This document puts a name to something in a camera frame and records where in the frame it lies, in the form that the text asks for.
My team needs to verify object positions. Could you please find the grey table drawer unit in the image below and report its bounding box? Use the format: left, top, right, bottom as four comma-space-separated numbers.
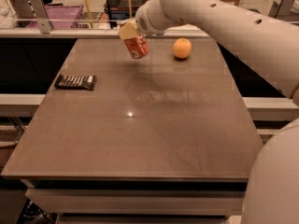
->
22, 179, 247, 219

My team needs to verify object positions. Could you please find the yellow broom handle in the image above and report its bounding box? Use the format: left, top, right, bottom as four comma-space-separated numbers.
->
84, 0, 93, 29

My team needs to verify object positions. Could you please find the yellow wooden pole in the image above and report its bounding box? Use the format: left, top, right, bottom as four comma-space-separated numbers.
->
128, 0, 134, 19

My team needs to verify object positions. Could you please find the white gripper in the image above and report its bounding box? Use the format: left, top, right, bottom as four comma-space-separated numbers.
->
119, 0, 166, 40

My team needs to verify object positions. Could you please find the purple plastic crate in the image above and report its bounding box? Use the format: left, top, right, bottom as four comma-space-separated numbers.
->
26, 5, 85, 30

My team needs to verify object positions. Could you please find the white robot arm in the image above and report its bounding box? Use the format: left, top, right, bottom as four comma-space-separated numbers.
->
119, 0, 299, 224

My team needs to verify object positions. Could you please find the orange fruit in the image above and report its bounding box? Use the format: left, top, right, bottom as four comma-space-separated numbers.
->
173, 38, 192, 59

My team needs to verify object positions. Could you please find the right metal railing post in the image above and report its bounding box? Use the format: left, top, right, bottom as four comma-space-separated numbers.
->
269, 0, 299, 19

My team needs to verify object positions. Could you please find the black snack bar wrapper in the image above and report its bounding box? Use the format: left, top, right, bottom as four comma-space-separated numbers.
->
54, 74, 96, 91

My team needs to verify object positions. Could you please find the orange soda can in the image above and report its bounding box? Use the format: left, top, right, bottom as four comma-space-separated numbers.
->
124, 34, 150, 59

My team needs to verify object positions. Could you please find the metal railing post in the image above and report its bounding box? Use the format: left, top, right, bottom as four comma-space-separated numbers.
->
30, 0, 51, 34
269, 0, 299, 19

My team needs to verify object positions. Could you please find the left metal railing post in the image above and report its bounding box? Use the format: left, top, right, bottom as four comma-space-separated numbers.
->
30, 0, 51, 34

